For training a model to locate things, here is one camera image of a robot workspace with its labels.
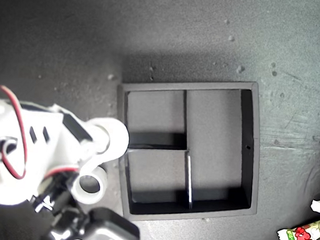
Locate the black tray with wells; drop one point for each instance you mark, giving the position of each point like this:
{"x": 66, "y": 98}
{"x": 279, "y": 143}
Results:
{"x": 214, "y": 123}

